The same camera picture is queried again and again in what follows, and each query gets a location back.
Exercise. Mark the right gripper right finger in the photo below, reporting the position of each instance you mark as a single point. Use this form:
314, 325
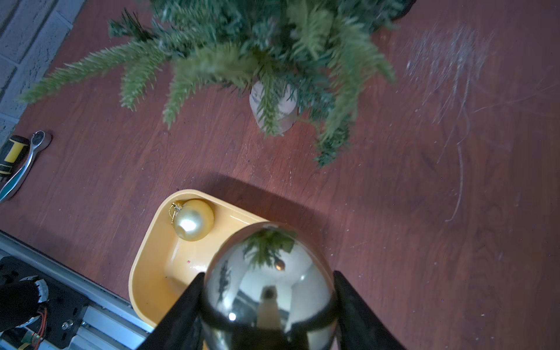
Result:
359, 327

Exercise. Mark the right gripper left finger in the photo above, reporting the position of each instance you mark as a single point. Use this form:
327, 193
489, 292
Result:
181, 328

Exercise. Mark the shiny gold ball ornament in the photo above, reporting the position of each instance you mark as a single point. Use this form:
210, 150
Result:
267, 288

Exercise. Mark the matte gold ball ornament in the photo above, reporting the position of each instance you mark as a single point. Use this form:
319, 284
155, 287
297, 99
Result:
192, 220

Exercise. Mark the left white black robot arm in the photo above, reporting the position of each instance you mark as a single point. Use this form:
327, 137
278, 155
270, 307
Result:
20, 301

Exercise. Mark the white tree pot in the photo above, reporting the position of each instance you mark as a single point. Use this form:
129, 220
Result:
286, 110

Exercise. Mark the small green christmas tree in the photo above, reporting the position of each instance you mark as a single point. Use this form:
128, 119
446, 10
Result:
319, 53

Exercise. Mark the yellow plastic tray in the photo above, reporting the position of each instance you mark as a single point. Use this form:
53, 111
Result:
165, 264

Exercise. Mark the yellow black screwdriver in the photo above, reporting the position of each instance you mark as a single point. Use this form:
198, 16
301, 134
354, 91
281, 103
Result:
12, 152

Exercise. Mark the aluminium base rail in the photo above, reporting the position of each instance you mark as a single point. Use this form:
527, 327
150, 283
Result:
109, 321

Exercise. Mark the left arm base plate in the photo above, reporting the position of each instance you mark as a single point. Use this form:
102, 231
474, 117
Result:
60, 316

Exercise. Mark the teal handled ratchet wrench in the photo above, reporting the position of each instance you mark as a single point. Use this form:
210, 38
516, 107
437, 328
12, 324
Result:
39, 141

